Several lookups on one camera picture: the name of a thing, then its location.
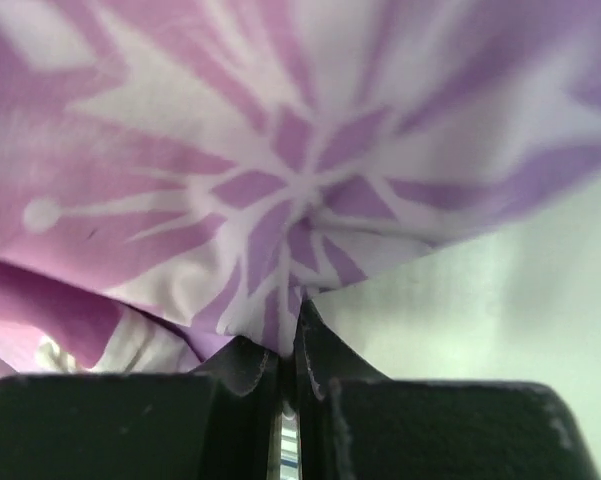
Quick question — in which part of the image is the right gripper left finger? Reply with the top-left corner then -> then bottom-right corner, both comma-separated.
0,338 -> 278,479

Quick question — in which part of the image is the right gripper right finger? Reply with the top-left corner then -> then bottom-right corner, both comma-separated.
294,301 -> 598,480

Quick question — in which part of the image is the purple Frozen placemat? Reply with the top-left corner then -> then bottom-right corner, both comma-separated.
0,1 -> 601,377

